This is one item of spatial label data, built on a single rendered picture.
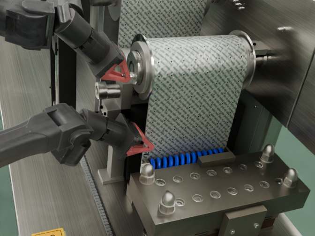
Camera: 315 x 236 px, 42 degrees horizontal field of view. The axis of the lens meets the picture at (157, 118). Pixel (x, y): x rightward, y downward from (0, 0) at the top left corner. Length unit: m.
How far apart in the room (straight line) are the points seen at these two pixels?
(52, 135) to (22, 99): 0.69
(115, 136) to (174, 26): 0.38
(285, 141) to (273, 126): 1.75
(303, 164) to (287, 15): 2.03
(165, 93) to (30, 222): 0.44
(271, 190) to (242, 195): 0.08
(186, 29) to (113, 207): 0.51
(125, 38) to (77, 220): 0.47
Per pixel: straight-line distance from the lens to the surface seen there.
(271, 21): 1.06
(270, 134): 1.39
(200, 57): 0.92
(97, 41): 0.82
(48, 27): 0.79
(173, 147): 1.02
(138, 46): 0.91
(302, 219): 2.55
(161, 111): 0.93
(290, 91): 1.01
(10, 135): 0.77
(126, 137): 0.91
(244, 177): 1.02
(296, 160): 2.97
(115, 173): 1.12
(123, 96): 0.97
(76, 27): 0.78
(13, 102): 1.45
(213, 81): 0.95
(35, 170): 1.17
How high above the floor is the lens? 1.67
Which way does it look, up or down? 33 degrees down
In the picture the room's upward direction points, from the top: 8 degrees clockwise
